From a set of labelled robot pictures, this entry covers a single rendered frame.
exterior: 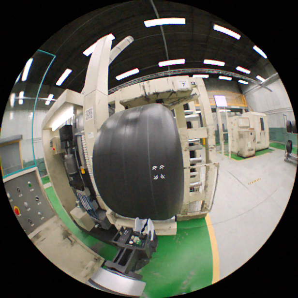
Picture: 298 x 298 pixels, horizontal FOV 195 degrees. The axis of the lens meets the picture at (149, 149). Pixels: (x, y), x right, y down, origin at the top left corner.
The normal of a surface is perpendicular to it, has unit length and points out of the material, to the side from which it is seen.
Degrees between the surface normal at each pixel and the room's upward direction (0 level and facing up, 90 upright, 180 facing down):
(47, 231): 90
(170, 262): 0
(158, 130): 62
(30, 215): 90
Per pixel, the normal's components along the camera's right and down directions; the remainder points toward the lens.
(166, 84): -0.19, 0.15
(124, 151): -0.22, -0.21
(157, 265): -0.14, -0.98
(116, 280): 0.12, -0.99
